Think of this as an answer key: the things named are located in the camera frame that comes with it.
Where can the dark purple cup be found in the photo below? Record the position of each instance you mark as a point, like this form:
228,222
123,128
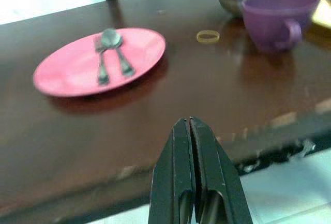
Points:
269,27

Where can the yellow dish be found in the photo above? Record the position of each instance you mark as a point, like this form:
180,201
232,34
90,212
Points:
324,12

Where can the metal fork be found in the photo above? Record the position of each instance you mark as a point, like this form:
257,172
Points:
103,71

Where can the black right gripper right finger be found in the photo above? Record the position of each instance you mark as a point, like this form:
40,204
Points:
219,187

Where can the tan rubber band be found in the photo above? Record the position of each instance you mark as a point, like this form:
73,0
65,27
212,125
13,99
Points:
198,36

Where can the pink plate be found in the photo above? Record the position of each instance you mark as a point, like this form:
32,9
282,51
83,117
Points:
72,74

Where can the dark wooden table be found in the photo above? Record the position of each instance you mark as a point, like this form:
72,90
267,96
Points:
155,92

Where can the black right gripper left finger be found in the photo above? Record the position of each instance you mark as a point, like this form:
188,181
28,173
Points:
170,182

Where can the metal spoon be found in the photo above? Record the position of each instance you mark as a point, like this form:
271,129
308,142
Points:
111,39

